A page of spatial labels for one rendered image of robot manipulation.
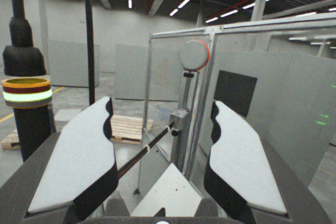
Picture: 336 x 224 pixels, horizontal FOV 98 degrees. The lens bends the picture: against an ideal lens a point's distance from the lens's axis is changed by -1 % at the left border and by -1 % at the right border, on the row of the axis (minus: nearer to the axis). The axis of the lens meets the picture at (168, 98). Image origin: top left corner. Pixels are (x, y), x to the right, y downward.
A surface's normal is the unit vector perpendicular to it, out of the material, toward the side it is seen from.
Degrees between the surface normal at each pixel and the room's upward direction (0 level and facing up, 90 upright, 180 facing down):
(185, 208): 50
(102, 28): 90
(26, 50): 66
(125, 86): 90
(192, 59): 90
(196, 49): 90
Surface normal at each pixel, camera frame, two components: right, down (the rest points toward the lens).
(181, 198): -0.58, -0.58
